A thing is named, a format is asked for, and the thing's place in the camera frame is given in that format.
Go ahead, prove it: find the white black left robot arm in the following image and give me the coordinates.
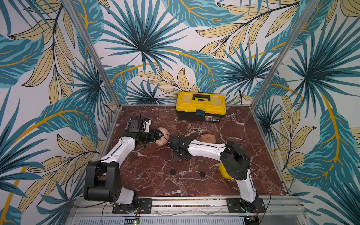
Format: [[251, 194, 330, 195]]
[[83, 129, 164, 205]]

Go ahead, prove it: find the right aluminium corner post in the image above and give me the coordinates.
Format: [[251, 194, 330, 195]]
[[250, 0, 320, 109]]

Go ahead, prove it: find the yellow black plastic toolbox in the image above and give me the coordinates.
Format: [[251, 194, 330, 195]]
[[176, 91, 227, 123]]

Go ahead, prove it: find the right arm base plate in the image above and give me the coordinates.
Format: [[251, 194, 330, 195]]
[[226, 197, 266, 214]]

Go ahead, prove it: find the light pink piggy bank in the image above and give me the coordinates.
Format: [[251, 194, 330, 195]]
[[155, 127, 171, 146]]

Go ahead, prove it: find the dark pink piggy bank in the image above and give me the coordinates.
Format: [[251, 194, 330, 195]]
[[198, 134, 216, 144]]

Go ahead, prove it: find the yellow piggy bank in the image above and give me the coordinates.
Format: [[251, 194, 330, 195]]
[[219, 163, 234, 180]]

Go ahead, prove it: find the aluminium corner post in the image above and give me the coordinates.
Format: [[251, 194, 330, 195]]
[[250, 0, 320, 109], [63, 0, 121, 109]]

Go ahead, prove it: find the left aluminium corner post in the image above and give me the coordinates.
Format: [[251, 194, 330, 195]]
[[63, 0, 121, 109]]

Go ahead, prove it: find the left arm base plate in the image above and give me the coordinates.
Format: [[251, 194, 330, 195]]
[[112, 197, 152, 215]]

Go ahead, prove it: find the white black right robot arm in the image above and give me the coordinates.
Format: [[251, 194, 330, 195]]
[[167, 136, 257, 203]]

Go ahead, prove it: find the aluminium front rail frame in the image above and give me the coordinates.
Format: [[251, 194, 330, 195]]
[[66, 196, 310, 225]]

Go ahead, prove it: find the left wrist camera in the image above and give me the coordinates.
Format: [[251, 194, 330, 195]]
[[125, 118, 152, 133]]

